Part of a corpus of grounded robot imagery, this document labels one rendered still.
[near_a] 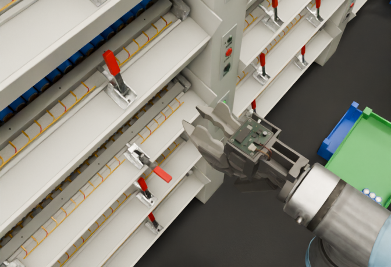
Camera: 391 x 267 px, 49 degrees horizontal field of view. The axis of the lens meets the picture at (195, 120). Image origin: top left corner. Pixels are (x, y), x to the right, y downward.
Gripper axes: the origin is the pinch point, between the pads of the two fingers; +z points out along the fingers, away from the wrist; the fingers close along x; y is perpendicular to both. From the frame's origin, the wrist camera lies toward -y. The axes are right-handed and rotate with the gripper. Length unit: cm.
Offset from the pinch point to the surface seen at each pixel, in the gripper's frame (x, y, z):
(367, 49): -97, -62, -7
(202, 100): -8.2, -7.9, 4.7
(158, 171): 9.6, -5.5, 0.4
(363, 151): -49, -53, -26
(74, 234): 26.2, -8.0, 4.5
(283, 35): -48, -25, 8
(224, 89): -13.6, -8.6, 3.4
